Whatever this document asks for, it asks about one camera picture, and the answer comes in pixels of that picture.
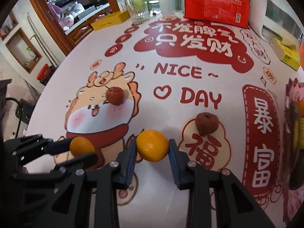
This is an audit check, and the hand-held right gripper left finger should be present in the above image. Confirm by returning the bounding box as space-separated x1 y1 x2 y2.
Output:
33 138 137 228

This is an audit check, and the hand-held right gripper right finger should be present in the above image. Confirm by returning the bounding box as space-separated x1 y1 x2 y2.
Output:
168 138 269 228

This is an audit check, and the small red hawthorn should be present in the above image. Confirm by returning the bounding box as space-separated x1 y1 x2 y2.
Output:
104 83 124 105

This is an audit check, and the flat yellow box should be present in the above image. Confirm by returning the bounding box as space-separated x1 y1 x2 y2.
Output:
91 11 130 31

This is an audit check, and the pink plastic plate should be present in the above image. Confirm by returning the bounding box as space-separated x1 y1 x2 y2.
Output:
284 77 304 222

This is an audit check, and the red printed tablecloth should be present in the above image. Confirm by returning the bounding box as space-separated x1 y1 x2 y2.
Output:
24 9 304 228

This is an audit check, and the yellow tissue box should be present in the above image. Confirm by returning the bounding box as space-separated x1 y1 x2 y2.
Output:
270 37 302 72

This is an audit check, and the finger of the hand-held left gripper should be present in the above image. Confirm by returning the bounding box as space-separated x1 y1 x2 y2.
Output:
12 134 73 165
12 152 98 181

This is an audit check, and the red tissue pack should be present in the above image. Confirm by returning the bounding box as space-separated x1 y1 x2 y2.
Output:
182 0 252 28

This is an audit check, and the pink kettle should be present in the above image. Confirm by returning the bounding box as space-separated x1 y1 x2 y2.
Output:
46 0 74 27

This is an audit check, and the white plastic bottle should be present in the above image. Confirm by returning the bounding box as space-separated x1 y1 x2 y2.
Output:
158 0 176 16

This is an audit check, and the wooden kitchen cabinet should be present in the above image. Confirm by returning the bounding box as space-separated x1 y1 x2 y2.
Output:
26 0 133 55

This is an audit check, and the wrinkled brown fruit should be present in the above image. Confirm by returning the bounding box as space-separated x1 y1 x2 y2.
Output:
195 112 219 137

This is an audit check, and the white blue carton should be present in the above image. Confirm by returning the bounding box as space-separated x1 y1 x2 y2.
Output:
116 0 131 13

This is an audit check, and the white countertop appliance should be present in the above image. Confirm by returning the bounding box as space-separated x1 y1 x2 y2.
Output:
248 0 304 44

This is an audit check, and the red container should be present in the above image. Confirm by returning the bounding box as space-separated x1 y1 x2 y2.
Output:
37 64 57 83

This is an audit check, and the clear plastic bottle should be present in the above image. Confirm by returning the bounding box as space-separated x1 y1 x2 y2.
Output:
131 0 150 25

